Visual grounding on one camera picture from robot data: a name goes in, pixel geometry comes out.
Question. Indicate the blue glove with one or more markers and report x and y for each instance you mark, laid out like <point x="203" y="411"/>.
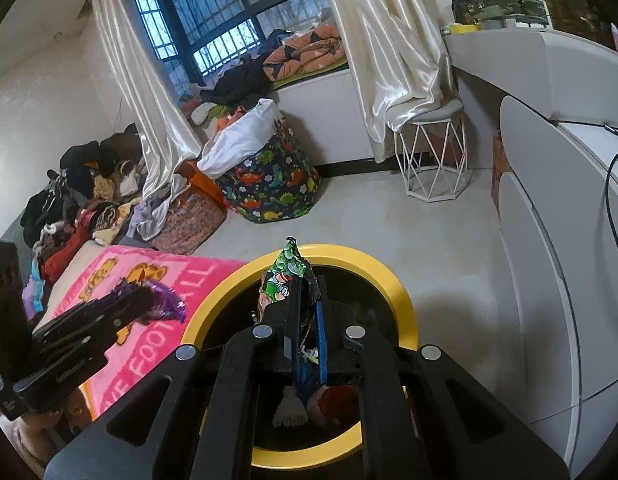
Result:
<point x="305" y="377"/>

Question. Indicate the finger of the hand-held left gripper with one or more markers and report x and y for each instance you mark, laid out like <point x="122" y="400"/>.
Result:
<point x="89" y="320"/>

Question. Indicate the orange cloth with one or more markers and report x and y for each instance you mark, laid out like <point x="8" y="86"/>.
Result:
<point x="229" y="122"/>

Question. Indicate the barred window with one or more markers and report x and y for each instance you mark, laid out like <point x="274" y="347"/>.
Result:
<point x="214" y="10"/>

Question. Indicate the clothes on window sill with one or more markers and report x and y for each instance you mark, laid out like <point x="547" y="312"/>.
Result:
<point x="334" y="67"/>

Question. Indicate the white curved cabinet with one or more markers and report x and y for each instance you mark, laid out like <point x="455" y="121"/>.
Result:
<point x="554" y="260"/>

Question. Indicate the yellow-rimmed black bin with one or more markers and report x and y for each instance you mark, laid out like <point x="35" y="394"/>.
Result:
<point x="369" y="270"/>

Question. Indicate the lavender cloth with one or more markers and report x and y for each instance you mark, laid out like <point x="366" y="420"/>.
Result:
<point x="154" y="210"/>

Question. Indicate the orange patterned quilt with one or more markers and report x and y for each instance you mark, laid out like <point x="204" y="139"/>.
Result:
<point x="304" y="52"/>

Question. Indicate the brown floral bag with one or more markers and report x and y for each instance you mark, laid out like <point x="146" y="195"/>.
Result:
<point x="189" y="225"/>

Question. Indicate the dinosaur print laundry basket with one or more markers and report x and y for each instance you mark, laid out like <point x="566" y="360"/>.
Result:
<point x="274" y="180"/>

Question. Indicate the person's left hand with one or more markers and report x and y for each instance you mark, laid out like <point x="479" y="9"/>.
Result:
<point x="34" y="437"/>

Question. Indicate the yellow box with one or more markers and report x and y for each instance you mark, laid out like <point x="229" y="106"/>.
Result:
<point x="464" y="29"/>

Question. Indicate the green snack wrapper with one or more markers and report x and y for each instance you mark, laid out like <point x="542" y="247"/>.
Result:
<point x="284" y="270"/>

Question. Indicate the camouflage bag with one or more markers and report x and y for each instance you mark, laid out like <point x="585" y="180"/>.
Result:
<point x="489" y="7"/>

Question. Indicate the cream satin curtain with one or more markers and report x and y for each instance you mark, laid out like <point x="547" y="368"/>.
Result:
<point x="144" y="85"/>
<point x="389" y="50"/>

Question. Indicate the white cloth bag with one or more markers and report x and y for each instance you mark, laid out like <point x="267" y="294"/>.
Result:
<point x="239" y="145"/>

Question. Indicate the pink printed blanket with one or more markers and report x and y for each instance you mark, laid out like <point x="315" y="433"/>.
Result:
<point x="189" y="270"/>

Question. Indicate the black clothes heap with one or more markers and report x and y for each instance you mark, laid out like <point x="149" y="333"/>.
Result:
<point x="239" y="85"/>

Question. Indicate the row of small jars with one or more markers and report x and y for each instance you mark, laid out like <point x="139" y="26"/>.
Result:
<point x="514" y="24"/>

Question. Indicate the orange box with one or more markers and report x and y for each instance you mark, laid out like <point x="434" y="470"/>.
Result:
<point x="204" y="185"/>

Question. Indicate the pile of clothes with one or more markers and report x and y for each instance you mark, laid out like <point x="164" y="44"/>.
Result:
<point x="79" y="210"/>

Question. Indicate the colourful clothes heap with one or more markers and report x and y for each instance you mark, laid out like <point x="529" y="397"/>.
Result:
<point x="204" y="110"/>

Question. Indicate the purple snack wrapper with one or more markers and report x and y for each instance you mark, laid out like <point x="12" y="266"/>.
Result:
<point x="164" y="300"/>

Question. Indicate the dark glass tank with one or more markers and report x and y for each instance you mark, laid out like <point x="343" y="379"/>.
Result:
<point x="579" y="10"/>

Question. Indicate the white vanity desk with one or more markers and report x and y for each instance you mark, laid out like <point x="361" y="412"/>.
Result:
<point x="514" y="65"/>

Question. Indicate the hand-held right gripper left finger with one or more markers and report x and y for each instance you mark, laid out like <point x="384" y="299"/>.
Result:
<point x="293" y="330"/>

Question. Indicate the beige bed sheet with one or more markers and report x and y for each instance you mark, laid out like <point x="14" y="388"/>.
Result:
<point x="76" y="260"/>

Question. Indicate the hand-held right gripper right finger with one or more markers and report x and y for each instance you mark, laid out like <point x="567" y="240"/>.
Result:
<point x="323" y="345"/>

